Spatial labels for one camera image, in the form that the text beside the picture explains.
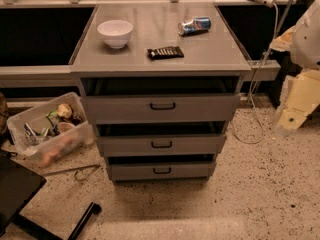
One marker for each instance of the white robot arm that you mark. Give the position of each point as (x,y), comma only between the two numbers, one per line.
(303,42)

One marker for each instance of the black snack bar wrapper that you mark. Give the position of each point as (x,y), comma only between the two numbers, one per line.
(165,53)

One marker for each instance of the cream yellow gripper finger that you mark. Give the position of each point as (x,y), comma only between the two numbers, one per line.
(299,97)

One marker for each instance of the clear plastic storage bin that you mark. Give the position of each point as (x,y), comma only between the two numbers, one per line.
(52,130)

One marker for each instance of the white bowl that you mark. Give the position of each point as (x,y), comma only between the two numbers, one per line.
(115,33)

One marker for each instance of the grey bottom drawer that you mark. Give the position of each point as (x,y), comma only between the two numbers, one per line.
(136,168)

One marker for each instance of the grey middle drawer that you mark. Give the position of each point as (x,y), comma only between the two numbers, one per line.
(117,140)

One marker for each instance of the grey top drawer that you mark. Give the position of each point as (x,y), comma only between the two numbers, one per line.
(122,100)

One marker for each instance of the grey drawer cabinet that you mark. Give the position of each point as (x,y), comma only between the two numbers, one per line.
(212,53)

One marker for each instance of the black chair base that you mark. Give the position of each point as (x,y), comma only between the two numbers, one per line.
(18,185)

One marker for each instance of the grey drawer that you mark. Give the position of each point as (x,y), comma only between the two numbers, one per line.
(117,140)
(136,168)
(122,100)

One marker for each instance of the crushed blue soda can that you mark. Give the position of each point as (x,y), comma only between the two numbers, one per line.
(194,25)

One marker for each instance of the metal rod on floor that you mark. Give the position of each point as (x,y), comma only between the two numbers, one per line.
(79,173)

